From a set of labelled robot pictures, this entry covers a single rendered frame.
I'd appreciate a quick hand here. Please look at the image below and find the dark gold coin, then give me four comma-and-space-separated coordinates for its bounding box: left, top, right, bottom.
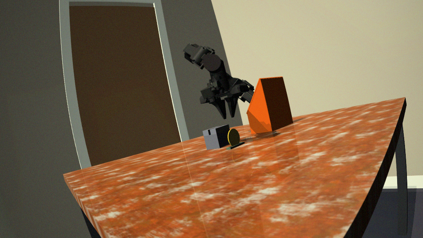
228, 129, 240, 146

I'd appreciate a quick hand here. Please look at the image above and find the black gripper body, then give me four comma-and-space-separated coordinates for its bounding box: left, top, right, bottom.
200, 73, 249, 104

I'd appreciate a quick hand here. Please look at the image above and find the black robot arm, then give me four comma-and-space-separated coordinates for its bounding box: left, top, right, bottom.
183, 43, 254, 103

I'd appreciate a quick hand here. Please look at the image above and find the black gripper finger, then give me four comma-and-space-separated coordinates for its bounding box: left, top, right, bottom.
224, 95, 240, 117
209, 99, 226, 119

